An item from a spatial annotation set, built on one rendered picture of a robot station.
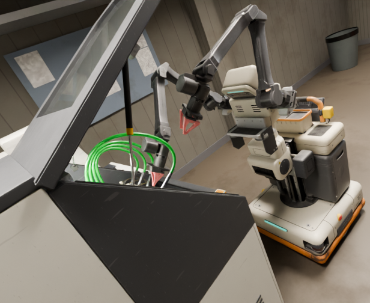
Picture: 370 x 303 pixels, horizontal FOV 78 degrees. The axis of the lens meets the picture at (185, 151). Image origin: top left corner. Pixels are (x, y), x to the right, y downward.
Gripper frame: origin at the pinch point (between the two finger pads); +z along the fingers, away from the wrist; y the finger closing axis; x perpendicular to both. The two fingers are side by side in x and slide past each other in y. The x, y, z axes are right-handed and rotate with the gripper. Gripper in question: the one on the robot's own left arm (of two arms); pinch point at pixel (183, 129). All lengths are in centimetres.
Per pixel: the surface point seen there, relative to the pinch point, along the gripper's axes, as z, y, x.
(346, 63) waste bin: -113, -286, 385
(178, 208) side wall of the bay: 15.5, 30.0, -3.5
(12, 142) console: 38, -22, -63
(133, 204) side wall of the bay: 12.5, 33.5, -19.6
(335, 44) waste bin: -132, -303, 349
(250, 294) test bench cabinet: 55, 38, 50
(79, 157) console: 43, -29, -35
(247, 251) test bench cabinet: 37, 29, 42
